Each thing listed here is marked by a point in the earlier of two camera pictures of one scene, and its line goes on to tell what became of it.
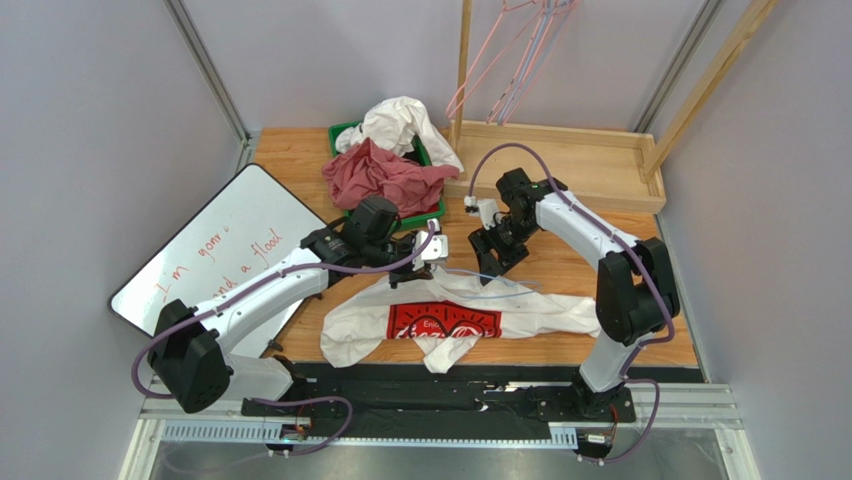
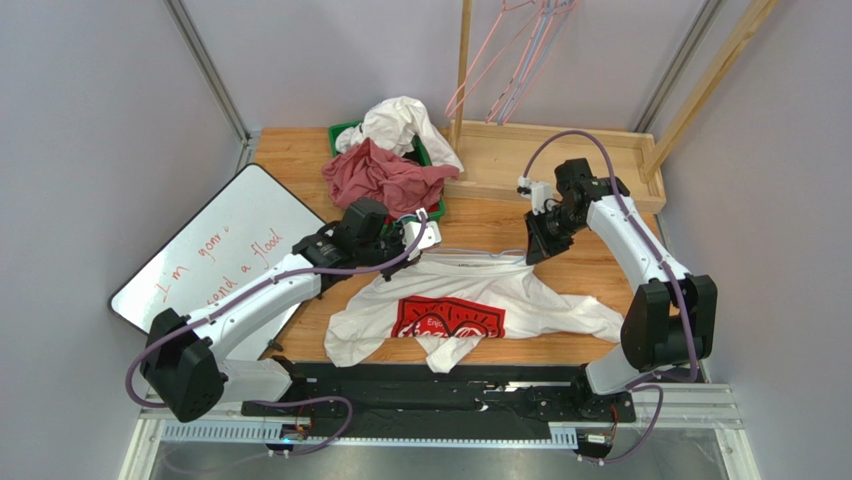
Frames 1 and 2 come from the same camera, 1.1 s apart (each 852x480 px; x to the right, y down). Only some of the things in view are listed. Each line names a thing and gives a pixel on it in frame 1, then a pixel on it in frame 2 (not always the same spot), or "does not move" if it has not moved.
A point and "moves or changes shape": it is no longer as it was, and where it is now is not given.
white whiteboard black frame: (248, 227) does not move
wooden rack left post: (463, 76) does not move
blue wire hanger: (492, 276) moves or changes shape
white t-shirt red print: (445, 315) does not move
